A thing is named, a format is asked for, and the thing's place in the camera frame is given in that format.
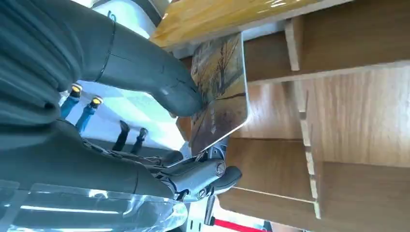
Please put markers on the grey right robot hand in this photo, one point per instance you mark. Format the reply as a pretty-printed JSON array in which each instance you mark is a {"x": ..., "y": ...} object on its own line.
[{"x": 144, "y": 70}]

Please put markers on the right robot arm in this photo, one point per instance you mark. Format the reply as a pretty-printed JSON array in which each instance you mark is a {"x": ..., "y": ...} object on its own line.
[{"x": 32, "y": 57}]

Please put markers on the clear plastic wrap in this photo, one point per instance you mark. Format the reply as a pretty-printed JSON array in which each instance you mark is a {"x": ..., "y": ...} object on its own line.
[{"x": 96, "y": 211}]

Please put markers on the wooden compartment box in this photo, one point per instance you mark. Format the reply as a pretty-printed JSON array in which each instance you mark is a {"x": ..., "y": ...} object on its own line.
[{"x": 352, "y": 112}]

